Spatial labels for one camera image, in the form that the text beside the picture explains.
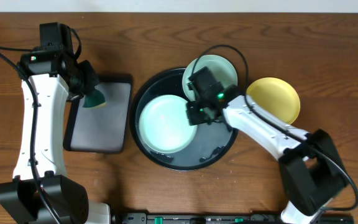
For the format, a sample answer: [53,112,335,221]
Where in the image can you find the green yellow sponge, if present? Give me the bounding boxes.
[83,89,106,108]

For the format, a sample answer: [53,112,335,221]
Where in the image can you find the light teal plate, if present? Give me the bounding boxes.
[138,95,197,154]

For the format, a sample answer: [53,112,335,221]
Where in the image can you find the sage green plate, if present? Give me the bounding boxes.
[182,55,238,101]

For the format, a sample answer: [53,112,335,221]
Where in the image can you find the yellow plate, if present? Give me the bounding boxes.
[246,77,301,124]

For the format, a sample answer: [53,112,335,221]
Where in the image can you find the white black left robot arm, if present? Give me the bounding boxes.
[0,50,113,223]

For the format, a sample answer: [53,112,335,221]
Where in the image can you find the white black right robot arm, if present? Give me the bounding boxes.
[183,82,352,223]

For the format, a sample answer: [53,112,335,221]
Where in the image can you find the black round tray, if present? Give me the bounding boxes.
[129,67,238,171]

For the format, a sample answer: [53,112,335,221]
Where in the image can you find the black rectangular tray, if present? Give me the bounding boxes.
[63,73,133,154]

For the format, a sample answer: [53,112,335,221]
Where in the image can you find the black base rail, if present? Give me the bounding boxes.
[122,212,355,224]

